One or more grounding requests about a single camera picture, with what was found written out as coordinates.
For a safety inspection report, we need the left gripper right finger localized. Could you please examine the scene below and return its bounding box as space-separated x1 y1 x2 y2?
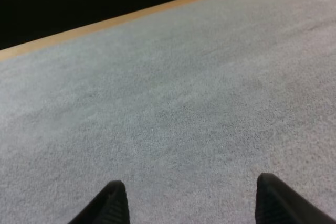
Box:
255 173 336 224

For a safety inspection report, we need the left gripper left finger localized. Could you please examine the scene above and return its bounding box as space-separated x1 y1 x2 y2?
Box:
68 180 131 224

